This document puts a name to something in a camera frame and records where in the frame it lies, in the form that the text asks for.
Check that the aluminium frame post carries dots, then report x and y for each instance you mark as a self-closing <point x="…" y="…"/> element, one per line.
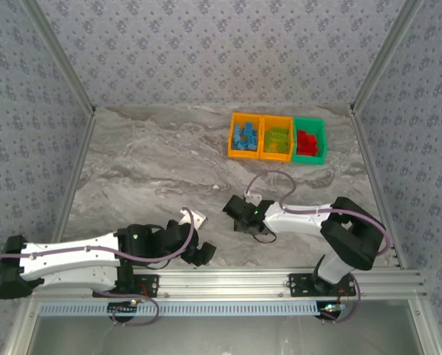
<point x="61" y="55"/>
<point x="384" y="55"/>

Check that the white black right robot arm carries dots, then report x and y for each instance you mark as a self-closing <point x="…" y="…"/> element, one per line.
<point x="298" y="223"/>

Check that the small black controller board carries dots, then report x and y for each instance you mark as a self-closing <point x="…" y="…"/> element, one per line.
<point x="332" y="310"/>
<point x="124" y="307"/>

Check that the grey metal lower panel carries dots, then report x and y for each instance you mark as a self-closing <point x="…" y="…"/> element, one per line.
<point x="224" y="336"/>

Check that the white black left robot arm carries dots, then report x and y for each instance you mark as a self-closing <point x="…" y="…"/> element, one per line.
<point x="77" y="270"/>

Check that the aluminium mounting rail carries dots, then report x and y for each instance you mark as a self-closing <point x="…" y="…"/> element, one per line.
<point x="224" y="283"/>

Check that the orange plastic bin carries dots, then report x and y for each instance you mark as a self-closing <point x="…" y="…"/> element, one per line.
<point x="276" y="157"/>
<point x="243" y="155"/>

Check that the green plastic bin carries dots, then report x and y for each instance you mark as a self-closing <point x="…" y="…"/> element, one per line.
<point x="309" y="159"/>

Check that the aluminium table side rail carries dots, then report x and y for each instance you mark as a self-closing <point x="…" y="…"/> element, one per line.
<point x="75" y="174"/>
<point x="377" y="185"/>

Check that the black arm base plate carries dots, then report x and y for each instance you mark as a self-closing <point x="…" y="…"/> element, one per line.
<point x="149" y="283"/>
<point x="298" y="284"/>

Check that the red lego brick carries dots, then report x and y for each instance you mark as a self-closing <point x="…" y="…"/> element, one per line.
<point x="312" y="140"/>
<point x="301" y="135"/>
<point x="314" y="150"/>
<point x="306" y="147"/>
<point x="304" y="152"/>
<point x="300" y="147"/>

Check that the blue lego brick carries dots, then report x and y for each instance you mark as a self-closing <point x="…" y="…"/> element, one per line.
<point x="237" y="132"/>
<point x="249" y="128"/>
<point x="246" y="145"/>
<point x="253" y="140"/>
<point x="237" y="144"/>

